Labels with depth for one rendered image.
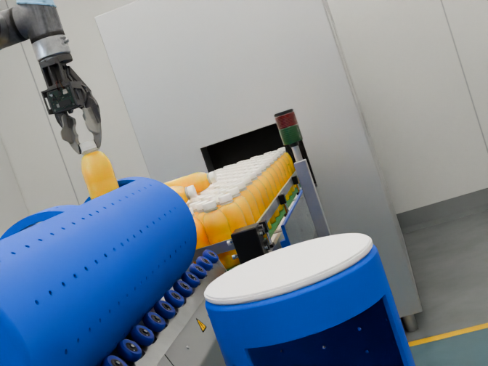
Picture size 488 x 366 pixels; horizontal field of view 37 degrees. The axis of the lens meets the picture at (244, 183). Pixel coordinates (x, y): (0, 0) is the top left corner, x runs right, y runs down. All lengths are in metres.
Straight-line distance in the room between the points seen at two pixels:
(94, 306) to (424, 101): 4.99
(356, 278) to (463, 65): 4.94
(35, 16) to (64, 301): 0.78
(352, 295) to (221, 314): 0.19
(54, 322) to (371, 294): 0.45
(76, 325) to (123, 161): 5.38
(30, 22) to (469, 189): 4.78
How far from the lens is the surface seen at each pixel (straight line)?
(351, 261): 1.05
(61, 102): 1.59
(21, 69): 6.73
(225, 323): 1.08
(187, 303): 1.61
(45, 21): 1.63
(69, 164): 6.60
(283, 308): 1.02
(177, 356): 1.43
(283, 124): 2.18
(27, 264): 1.04
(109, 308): 1.16
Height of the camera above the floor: 1.27
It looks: 5 degrees down
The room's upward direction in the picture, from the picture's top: 19 degrees counter-clockwise
